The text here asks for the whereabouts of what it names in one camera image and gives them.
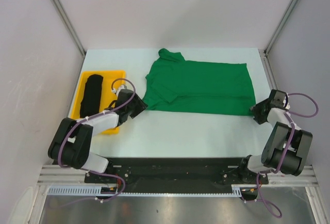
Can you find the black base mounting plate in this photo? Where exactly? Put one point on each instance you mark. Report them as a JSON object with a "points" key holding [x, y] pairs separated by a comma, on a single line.
{"points": [[207, 169]]}

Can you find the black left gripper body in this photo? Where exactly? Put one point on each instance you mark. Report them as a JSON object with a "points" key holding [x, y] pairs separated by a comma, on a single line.
{"points": [[135, 108]]}

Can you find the green t-shirt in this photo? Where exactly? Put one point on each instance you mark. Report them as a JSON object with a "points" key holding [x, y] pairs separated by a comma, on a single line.
{"points": [[177, 85]]}

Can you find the white slotted cable duct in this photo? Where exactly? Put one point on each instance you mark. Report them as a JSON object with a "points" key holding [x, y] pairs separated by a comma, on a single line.
{"points": [[107, 191]]}

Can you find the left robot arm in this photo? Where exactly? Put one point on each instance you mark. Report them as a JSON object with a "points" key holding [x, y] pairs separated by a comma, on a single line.
{"points": [[71, 144]]}

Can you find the left aluminium corner post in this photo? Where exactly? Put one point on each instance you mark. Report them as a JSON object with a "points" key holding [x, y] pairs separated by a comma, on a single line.
{"points": [[69, 26]]}

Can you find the rolled black t-shirt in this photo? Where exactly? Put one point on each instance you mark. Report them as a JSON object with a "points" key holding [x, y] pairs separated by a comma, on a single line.
{"points": [[90, 103]]}

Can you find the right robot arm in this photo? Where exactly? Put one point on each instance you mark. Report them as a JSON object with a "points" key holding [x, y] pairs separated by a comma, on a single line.
{"points": [[288, 145]]}

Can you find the aluminium corner post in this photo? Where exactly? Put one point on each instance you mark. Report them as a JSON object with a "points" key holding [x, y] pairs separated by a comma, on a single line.
{"points": [[281, 25], [69, 26]]}

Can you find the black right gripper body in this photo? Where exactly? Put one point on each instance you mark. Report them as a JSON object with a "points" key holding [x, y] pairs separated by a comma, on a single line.
{"points": [[258, 109]]}

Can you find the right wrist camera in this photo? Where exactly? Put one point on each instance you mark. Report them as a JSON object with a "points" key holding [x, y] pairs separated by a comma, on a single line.
{"points": [[278, 99]]}

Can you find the right aluminium corner post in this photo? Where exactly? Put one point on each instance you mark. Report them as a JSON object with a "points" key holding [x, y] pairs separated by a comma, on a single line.
{"points": [[281, 25]]}

